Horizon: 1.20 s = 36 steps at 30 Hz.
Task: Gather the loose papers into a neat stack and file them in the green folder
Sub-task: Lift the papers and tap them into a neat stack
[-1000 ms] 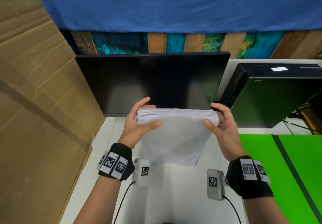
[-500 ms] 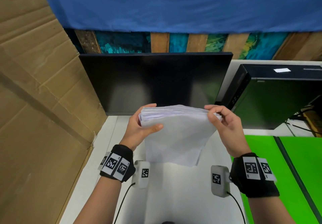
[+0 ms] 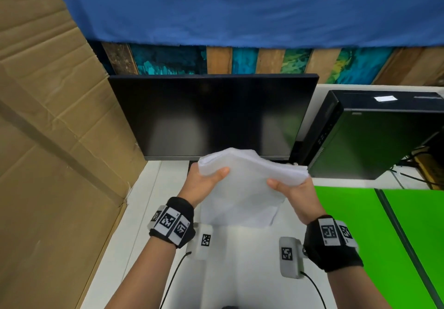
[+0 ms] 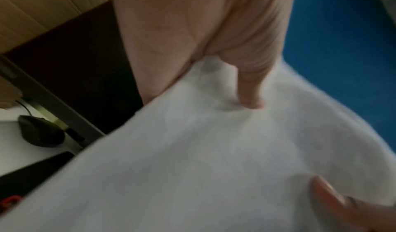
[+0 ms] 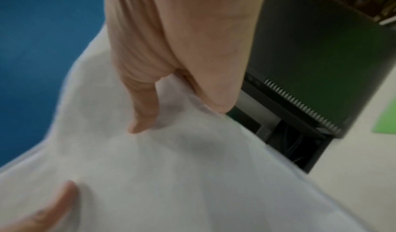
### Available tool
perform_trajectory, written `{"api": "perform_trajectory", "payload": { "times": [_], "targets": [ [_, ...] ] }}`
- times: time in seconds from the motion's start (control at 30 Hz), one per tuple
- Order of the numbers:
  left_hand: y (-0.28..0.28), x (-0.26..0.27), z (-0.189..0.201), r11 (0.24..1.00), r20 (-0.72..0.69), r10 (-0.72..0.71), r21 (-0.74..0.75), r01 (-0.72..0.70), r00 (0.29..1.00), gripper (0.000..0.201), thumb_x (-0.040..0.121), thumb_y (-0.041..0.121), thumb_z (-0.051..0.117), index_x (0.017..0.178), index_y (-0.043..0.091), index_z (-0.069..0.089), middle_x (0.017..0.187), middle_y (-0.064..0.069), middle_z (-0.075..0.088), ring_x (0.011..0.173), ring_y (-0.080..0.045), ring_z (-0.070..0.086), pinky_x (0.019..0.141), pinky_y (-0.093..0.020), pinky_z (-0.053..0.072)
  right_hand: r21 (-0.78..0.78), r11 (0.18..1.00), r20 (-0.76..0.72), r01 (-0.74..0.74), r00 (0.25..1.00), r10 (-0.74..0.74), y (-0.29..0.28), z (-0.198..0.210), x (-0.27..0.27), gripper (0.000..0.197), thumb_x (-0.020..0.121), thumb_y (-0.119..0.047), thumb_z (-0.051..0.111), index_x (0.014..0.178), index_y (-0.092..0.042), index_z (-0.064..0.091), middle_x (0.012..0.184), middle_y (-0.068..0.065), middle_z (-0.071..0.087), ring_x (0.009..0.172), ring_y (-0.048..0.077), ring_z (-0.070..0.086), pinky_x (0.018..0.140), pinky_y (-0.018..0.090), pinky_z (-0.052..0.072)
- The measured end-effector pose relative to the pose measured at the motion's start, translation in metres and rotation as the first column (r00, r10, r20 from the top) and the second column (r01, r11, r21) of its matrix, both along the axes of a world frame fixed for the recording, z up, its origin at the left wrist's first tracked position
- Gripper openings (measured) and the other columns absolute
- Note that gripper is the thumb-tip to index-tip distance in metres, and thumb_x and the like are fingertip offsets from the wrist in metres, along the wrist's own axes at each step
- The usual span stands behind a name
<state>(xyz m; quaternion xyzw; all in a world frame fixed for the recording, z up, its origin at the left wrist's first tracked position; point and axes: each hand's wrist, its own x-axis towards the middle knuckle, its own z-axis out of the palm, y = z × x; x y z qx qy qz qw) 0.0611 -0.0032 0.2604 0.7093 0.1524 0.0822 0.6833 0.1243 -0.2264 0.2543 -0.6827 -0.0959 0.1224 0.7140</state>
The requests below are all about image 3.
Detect person's left hand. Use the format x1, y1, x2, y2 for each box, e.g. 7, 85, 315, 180
177, 162, 230, 208

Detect black computer monitor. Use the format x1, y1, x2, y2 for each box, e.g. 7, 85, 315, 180
108, 74, 320, 161

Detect white cloth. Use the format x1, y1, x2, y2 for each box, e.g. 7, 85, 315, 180
198, 147, 310, 229

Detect black wrist band with markers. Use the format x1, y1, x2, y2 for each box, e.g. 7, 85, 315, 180
148, 197, 196, 249
302, 214, 364, 273

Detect person's left forearm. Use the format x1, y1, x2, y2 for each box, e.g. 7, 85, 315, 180
104, 238, 188, 309

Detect black camera cable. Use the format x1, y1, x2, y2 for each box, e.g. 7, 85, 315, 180
300, 271, 328, 309
159, 251, 192, 309

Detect blue fabric curtain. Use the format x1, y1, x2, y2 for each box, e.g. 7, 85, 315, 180
45, 0, 444, 49

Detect brown cardboard sheet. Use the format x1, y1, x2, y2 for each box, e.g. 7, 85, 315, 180
0, 0, 148, 309

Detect black desktop computer tower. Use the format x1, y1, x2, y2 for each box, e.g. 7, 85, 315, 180
290, 90, 444, 180

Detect green mat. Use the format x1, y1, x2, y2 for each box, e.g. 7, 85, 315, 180
314, 185, 438, 309
382, 189, 444, 299

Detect painted wooden plank panel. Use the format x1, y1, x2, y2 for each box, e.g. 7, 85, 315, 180
87, 40, 444, 87

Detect person's right hand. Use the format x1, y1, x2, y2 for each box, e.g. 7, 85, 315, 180
267, 177, 327, 225

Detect black cables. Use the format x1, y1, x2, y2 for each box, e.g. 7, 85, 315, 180
389, 146, 444, 188

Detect person's right forearm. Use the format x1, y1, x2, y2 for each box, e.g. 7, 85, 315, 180
326, 265, 392, 309

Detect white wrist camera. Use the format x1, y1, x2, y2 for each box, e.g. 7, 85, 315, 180
186, 223, 213, 261
279, 237, 306, 279

